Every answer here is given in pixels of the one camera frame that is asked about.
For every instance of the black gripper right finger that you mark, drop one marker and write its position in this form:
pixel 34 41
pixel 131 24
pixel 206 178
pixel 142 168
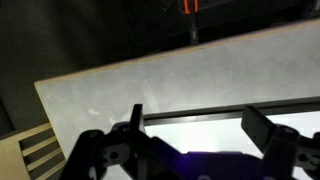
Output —
pixel 256 128

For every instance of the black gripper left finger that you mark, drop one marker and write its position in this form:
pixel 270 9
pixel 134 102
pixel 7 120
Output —
pixel 137 116

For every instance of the light wooden slatted chair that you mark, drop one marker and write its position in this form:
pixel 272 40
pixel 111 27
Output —
pixel 13 156

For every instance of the black framed whiteboard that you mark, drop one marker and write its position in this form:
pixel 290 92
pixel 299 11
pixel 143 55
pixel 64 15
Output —
pixel 206 133

